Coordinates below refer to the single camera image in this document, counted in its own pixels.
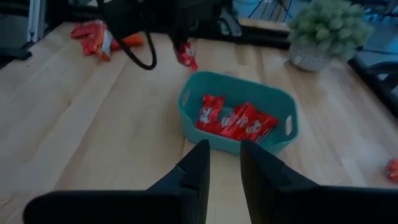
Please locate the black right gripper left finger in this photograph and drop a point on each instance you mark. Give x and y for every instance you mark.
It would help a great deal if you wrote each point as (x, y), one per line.
(186, 186)

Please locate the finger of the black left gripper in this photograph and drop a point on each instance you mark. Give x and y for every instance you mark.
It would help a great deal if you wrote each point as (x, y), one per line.
(186, 37)
(176, 37)

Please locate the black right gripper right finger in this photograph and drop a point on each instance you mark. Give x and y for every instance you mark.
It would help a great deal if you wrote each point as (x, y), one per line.
(264, 186)

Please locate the red KitKat candy bar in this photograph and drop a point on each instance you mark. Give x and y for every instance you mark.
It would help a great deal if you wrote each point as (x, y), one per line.
(210, 115)
(237, 121)
(186, 56)
(259, 126)

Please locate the light teal plastic basket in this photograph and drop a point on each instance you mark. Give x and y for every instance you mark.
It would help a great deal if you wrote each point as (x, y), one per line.
(242, 87)

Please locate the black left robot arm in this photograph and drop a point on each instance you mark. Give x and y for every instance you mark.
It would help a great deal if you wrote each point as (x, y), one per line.
(214, 12)

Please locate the white and orange candy wrapper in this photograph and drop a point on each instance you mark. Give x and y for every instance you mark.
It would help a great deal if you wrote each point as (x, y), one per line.
(105, 46)

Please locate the red candy bag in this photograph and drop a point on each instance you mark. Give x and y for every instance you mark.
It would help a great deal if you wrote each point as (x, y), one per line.
(90, 45)
(85, 29)

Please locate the green artificial potted plant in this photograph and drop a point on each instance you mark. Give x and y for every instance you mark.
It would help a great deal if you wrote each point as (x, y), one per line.
(326, 28)

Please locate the white metal post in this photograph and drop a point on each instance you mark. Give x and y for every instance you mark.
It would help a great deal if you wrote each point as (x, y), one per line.
(37, 18)

